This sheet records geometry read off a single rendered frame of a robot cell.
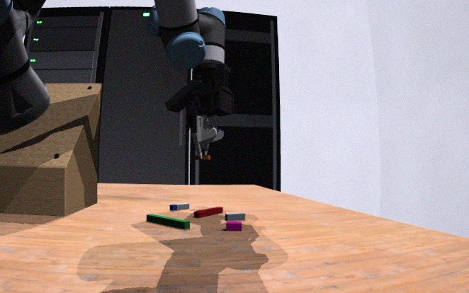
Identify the green rod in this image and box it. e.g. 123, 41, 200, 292
147, 214, 190, 229

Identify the orange rod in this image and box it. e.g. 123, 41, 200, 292
193, 155, 210, 160

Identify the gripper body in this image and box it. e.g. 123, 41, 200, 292
190, 62, 234, 116

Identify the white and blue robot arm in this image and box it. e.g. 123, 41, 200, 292
0, 0, 225, 132

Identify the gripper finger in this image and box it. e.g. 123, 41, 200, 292
201, 114, 224, 155
188, 99, 217, 159

